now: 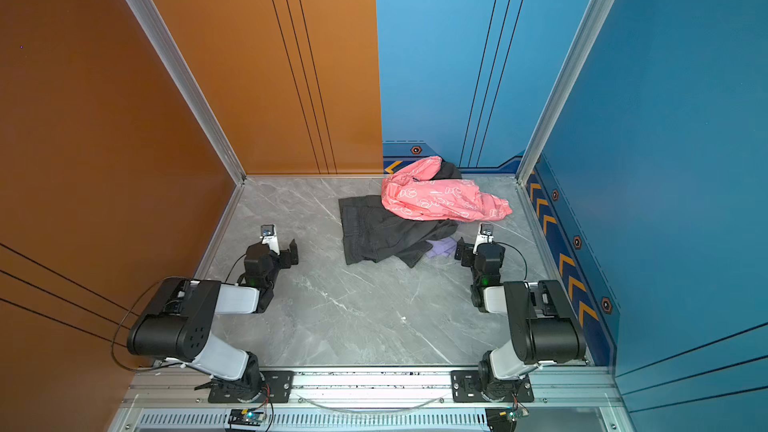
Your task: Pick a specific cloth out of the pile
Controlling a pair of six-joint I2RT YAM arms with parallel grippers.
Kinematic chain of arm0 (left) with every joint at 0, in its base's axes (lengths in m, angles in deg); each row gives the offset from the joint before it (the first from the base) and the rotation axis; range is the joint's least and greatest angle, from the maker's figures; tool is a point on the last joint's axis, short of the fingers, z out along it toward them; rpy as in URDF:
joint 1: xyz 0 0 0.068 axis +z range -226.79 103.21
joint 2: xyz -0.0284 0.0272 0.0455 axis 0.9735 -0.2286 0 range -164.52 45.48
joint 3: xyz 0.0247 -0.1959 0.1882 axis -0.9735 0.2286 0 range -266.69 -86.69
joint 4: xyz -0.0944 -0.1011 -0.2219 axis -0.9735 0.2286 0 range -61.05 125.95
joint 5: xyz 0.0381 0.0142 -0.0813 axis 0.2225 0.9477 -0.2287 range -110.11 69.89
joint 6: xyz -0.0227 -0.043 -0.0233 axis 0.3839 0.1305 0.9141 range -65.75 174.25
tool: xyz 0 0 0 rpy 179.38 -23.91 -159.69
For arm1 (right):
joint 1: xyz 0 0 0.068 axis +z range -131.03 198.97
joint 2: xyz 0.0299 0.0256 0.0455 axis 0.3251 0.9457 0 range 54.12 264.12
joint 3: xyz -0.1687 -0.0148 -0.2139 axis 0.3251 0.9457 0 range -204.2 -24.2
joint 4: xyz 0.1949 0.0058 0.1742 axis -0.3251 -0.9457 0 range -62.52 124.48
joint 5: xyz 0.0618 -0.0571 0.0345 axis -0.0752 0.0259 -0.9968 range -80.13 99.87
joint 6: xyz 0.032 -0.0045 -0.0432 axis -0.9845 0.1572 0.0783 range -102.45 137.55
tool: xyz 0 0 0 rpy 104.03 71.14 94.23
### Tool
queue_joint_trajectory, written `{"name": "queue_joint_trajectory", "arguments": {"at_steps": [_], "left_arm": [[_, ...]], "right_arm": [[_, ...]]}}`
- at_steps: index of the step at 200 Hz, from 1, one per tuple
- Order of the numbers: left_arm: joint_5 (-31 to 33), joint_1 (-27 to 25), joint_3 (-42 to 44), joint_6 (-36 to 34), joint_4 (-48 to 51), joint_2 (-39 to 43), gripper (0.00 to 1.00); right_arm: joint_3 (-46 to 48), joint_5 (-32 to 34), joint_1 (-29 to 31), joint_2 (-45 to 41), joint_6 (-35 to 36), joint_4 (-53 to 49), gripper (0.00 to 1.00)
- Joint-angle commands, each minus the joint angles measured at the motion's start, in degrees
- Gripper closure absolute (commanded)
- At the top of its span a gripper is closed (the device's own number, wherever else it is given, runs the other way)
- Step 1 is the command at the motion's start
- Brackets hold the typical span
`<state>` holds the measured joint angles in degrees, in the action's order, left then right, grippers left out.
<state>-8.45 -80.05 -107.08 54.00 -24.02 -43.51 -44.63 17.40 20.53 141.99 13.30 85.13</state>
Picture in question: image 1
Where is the clear cable on rail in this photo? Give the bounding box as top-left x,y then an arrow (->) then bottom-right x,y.
292,392 -> 452,415

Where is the dark grey cloth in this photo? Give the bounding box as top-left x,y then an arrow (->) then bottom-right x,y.
338,195 -> 458,268

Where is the aluminium front frame rail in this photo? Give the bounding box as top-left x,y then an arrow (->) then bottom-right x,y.
109,365 -> 633,431

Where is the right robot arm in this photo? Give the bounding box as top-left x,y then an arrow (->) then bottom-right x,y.
454,235 -> 587,402

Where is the pink patterned cloth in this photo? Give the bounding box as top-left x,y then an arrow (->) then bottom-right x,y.
381,156 -> 513,222

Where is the purple cloth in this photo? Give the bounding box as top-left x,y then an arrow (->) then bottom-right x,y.
425,237 -> 458,258

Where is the left aluminium corner post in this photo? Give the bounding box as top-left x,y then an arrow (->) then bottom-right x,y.
125,0 -> 247,186

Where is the aluminium corner post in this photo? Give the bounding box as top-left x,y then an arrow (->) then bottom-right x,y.
516,0 -> 615,186
125,0 -> 247,186

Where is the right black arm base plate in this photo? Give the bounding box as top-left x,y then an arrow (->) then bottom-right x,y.
450,369 -> 535,404

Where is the right aluminium corner post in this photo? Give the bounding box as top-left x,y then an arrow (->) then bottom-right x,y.
516,0 -> 615,186

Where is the right small circuit board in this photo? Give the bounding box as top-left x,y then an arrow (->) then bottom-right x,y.
485,406 -> 530,432

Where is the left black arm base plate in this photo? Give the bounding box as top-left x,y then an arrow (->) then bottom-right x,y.
196,370 -> 295,404

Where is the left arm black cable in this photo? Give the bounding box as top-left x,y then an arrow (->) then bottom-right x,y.
110,251 -> 248,372

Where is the left small circuit board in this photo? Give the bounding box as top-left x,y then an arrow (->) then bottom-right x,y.
226,408 -> 269,431

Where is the small circuit board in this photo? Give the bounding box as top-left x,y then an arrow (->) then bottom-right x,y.
226,408 -> 269,431
485,406 -> 530,432

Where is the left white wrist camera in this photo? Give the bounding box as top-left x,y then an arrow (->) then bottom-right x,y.
260,224 -> 280,254

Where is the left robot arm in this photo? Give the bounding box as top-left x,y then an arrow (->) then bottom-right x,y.
126,236 -> 299,404

